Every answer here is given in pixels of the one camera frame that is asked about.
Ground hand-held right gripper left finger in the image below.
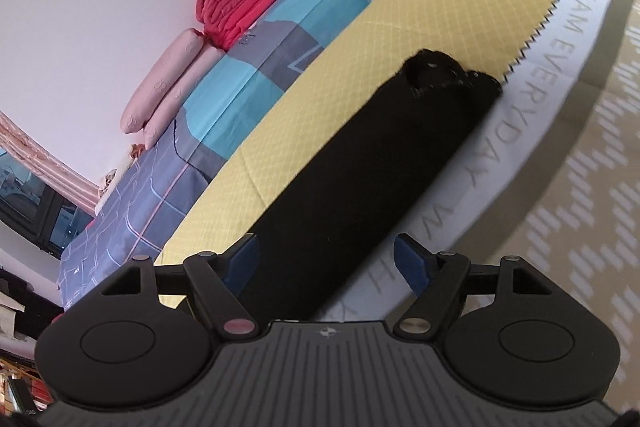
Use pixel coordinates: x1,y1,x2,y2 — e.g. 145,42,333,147
100,234,262,341

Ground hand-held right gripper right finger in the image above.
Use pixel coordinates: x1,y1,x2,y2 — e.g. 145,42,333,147
393,234,552,341

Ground black pants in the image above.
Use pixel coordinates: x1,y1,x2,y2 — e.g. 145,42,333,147
239,49,503,321

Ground cream crumpled cloth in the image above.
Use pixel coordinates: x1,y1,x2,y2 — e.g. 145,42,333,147
96,144,147,208

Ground plaid and teal quilt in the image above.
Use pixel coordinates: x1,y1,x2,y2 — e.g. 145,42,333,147
57,0,383,308

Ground pink pillow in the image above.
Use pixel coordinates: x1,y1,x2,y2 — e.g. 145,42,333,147
120,28,205,135
142,48,223,152

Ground dark framed window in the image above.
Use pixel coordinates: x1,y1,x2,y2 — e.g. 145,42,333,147
0,146,96,258

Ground pink curtain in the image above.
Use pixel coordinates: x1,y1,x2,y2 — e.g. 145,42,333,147
0,109,99,217

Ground dark cluttered shelf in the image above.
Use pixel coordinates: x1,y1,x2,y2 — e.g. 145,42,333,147
0,266,67,427

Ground yellow and beige bed sheet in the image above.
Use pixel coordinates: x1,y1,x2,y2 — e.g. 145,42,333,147
152,0,640,403

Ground red folded blanket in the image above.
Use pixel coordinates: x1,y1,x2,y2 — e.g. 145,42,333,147
196,0,285,54

